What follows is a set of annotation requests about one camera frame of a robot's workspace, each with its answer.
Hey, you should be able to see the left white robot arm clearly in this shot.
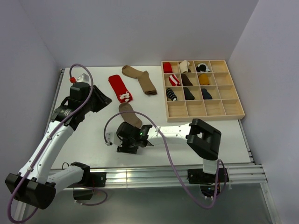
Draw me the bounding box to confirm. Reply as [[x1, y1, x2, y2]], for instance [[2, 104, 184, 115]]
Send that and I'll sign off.
[[5, 83, 112, 210]]

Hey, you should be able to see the rolled dark brown sock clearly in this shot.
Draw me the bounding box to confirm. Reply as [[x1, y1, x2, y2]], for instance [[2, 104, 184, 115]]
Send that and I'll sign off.
[[181, 73, 193, 86]]

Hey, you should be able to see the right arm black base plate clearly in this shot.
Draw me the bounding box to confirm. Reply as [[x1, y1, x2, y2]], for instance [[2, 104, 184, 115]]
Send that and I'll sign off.
[[187, 161, 229, 199]]

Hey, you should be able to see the tan sock at back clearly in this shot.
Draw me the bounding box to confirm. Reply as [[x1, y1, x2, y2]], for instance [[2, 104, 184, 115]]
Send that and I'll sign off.
[[121, 65, 157, 96]]

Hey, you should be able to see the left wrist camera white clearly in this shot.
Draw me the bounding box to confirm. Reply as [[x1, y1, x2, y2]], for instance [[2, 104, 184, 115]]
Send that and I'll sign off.
[[70, 73, 89, 84]]

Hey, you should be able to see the rolled red white striped sock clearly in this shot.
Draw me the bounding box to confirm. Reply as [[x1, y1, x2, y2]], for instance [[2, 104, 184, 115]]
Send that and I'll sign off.
[[169, 74, 181, 86]]

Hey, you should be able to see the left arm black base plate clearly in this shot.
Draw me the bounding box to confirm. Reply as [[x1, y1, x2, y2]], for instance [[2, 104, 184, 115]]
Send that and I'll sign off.
[[69, 172, 108, 202]]

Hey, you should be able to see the aluminium mounting rail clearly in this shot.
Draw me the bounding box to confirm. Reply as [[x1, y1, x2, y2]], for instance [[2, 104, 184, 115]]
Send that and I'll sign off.
[[13, 69, 281, 224]]

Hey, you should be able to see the rolled cream sock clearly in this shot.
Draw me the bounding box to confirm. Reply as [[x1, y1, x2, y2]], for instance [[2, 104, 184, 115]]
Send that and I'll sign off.
[[179, 60, 190, 73]]

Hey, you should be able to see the rolled black striped sock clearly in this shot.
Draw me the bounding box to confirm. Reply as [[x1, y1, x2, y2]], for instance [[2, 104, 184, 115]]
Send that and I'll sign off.
[[165, 88, 178, 101]]

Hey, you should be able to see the rolled mustard yellow sock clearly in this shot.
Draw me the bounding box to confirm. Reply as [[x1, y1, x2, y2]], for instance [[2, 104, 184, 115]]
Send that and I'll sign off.
[[199, 74, 210, 85]]

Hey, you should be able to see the brown sock with striped cuff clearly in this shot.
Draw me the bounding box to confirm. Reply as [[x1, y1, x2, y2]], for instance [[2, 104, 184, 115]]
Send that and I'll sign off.
[[119, 102, 142, 128]]

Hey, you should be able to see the wooden compartment tray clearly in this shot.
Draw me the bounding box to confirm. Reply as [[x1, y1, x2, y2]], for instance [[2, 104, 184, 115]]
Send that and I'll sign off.
[[161, 60, 245, 122]]

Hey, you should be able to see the red sock with white pattern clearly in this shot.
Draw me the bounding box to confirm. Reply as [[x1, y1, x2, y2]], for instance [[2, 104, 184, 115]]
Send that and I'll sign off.
[[108, 75, 133, 103]]

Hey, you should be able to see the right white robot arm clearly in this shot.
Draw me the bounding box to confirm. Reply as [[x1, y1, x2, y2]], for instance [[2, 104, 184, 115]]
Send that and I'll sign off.
[[112, 119, 221, 184]]

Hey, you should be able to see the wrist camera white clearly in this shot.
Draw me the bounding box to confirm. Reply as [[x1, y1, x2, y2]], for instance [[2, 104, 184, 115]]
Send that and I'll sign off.
[[70, 73, 89, 84], [105, 132, 122, 147]]

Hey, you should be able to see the rolled black white sock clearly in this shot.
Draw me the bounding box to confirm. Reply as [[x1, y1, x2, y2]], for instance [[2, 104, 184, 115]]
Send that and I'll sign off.
[[196, 63, 211, 73]]

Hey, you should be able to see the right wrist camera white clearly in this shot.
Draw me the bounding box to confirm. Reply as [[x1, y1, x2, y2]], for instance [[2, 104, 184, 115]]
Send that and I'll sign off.
[[105, 132, 122, 147]]

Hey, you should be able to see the navy blue patterned sock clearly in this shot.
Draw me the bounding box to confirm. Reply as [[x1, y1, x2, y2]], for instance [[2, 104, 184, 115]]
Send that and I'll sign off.
[[201, 88, 213, 100]]

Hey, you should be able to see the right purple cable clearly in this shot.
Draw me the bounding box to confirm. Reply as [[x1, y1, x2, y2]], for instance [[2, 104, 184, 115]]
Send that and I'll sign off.
[[103, 111, 227, 209]]

